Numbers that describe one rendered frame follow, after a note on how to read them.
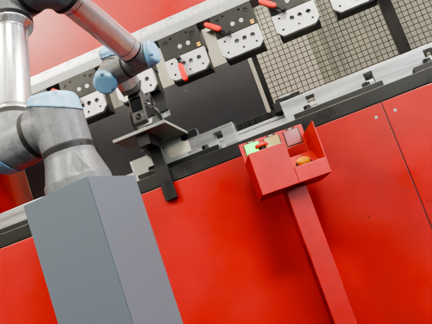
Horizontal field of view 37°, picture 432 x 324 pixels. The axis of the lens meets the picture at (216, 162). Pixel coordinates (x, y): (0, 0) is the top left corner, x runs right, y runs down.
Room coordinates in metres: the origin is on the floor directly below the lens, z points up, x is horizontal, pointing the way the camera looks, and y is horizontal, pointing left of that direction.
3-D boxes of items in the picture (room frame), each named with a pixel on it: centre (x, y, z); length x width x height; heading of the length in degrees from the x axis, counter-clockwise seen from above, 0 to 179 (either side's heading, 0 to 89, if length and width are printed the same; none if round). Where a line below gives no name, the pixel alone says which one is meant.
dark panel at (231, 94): (2.75, 0.28, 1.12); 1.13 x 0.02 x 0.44; 79
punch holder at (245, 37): (2.13, -0.22, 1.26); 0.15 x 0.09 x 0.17; 79
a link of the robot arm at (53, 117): (1.39, 0.31, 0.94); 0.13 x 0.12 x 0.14; 66
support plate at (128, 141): (2.06, 0.17, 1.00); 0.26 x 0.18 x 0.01; 169
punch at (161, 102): (2.20, 0.14, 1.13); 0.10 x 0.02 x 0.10; 79
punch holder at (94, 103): (2.24, 0.37, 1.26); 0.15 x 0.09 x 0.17; 79
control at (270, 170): (1.80, -0.18, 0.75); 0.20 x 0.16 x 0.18; 94
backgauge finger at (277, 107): (2.28, -0.32, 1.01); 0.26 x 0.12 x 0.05; 169
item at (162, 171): (2.02, 0.18, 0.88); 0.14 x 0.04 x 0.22; 169
